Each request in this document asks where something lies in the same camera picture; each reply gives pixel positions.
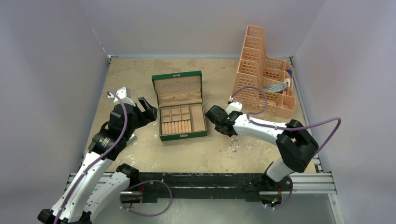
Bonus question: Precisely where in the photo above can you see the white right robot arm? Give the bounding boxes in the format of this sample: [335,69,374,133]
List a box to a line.
[205,105,319,190]

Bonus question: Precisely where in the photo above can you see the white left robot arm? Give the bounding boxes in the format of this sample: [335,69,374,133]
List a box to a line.
[37,97,158,224]

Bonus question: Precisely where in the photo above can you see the silver jewelry piece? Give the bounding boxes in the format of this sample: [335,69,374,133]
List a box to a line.
[229,138,240,155]

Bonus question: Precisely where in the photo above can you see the green jewelry box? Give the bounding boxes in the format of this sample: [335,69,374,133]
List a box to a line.
[151,70,208,142]

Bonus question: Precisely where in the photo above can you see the peach plastic file organizer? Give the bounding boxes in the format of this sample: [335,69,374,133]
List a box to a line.
[232,25,296,118]

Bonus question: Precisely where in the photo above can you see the blue item in organizer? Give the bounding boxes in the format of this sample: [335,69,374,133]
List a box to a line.
[262,83,289,92]

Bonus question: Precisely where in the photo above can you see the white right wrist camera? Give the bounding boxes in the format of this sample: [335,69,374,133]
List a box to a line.
[225,97,243,114]

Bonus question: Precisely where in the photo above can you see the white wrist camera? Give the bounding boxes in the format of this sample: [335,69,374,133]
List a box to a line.
[107,86,135,106]
[225,97,243,114]

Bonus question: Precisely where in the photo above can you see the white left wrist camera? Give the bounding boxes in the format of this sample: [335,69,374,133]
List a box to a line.
[107,86,135,106]

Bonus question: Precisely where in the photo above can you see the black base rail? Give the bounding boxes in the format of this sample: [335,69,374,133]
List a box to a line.
[116,163,292,206]

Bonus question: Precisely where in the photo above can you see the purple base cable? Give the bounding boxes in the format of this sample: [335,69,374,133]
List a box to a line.
[119,181,172,217]

